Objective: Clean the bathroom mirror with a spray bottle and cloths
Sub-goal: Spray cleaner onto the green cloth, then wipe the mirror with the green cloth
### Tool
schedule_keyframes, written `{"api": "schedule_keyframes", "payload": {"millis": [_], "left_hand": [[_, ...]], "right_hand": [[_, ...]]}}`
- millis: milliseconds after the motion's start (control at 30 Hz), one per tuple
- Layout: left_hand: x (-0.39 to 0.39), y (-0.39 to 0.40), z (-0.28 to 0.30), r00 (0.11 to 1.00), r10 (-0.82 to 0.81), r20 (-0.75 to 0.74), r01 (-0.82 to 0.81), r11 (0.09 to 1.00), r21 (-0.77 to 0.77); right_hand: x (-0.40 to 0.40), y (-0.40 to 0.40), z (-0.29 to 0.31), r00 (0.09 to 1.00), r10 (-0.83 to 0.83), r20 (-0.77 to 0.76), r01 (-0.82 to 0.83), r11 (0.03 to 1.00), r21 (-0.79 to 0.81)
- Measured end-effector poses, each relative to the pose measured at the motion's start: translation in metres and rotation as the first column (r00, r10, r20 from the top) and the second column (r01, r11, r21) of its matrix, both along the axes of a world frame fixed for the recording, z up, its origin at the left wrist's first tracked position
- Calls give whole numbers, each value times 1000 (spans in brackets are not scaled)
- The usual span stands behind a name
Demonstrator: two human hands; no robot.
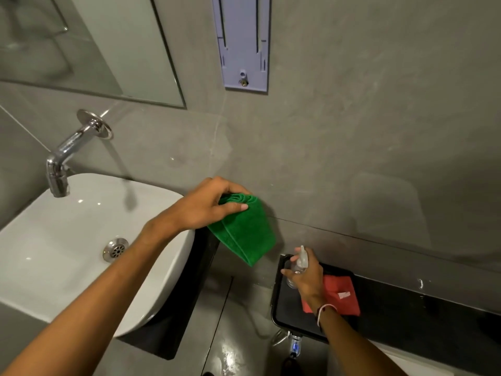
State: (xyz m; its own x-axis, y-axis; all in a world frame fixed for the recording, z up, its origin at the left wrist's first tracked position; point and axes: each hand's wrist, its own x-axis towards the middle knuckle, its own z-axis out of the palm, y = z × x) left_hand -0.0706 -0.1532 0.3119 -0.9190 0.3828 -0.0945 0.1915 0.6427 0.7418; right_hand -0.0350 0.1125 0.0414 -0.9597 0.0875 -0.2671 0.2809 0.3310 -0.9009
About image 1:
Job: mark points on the person's right hand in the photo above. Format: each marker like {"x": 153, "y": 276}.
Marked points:
{"x": 311, "y": 281}

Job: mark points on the person's left hand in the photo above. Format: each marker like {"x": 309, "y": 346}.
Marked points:
{"x": 195, "y": 209}

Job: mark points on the person's right thumb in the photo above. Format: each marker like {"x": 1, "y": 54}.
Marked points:
{"x": 289, "y": 273}

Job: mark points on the person's left thumb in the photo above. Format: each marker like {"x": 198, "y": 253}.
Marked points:
{"x": 231, "y": 209}

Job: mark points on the clear spray bottle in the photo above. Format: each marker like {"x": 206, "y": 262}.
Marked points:
{"x": 302, "y": 261}

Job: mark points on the green microfiber cloth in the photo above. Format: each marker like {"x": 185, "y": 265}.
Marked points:
{"x": 246, "y": 231}

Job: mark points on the person's left forearm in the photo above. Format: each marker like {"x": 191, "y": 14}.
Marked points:
{"x": 90, "y": 297}

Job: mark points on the person's right forearm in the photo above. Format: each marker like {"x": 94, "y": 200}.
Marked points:
{"x": 352, "y": 344}

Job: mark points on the black plastic tray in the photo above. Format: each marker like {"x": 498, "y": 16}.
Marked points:
{"x": 287, "y": 309}

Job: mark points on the white wrist band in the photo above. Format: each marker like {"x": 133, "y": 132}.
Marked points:
{"x": 323, "y": 309}

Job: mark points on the red folded cloth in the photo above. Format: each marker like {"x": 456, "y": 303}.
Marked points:
{"x": 340, "y": 305}

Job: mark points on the chrome angle valve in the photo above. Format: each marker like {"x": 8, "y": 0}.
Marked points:
{"x": 291, "y": 342}

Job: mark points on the chrome sink drain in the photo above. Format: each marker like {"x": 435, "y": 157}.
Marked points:
{"x": 116, "y": 250}

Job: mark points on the white ceramic sink basin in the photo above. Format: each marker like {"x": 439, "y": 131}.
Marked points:
{"x": 58, "y": 246}

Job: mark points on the pale plastic wall bracket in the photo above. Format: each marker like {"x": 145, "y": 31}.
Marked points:
{"x": 242, "y": 43}

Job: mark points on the chrome wall faucet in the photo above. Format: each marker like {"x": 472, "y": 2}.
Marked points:
{"x": 62, "y": 152}

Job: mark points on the wall mirror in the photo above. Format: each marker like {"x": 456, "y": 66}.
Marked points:
{"x": 78, "y": 39}

